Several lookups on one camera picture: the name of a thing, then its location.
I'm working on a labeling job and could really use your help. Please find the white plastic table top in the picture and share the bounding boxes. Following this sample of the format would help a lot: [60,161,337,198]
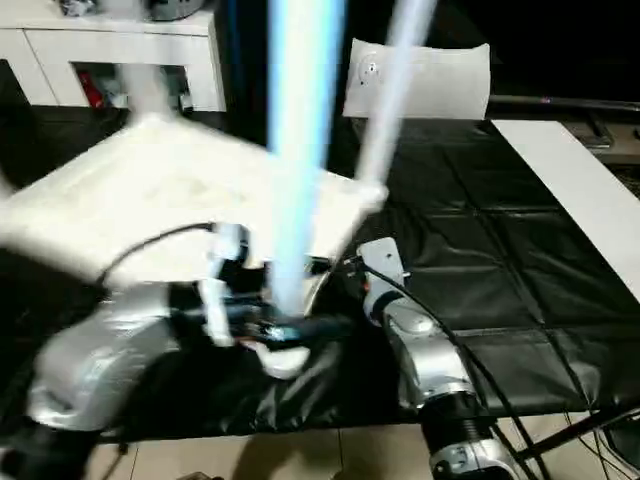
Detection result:
[0,112,392,381]

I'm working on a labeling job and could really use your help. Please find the black mat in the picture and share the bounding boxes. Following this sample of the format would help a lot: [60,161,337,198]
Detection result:
[0,104,640,442]

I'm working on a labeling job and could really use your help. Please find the white flat board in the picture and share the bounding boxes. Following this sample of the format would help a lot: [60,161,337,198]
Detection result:
[492,118,640,302]

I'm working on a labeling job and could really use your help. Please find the red bottle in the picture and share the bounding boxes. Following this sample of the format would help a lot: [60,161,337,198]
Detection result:
[79,73,104,109]

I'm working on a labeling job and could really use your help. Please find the white cabinet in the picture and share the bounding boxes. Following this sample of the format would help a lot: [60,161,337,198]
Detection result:
[0,0,227,113]

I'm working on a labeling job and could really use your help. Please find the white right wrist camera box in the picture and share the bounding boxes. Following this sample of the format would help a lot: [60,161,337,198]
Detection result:
[357,238,412,327]

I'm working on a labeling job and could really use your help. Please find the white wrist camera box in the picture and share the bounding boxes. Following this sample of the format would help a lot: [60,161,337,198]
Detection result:
[202,223,252,349]
[357,238,412,327]

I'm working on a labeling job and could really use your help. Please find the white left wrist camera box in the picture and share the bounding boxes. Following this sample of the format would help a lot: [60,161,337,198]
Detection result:
[202,223,252,349]

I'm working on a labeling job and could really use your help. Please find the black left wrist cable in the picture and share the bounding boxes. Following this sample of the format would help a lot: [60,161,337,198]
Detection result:
[94,222,217,287]

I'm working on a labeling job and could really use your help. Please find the black metal table frame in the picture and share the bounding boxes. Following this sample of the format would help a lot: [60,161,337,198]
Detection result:
[514,407,640,464]

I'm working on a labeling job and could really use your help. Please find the tangled floor cables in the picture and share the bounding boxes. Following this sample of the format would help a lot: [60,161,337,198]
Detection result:
[559,409,640,480]

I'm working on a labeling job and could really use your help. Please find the black tangled strap bundle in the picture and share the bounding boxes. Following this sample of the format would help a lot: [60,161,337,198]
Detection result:
[57,0,97,17]

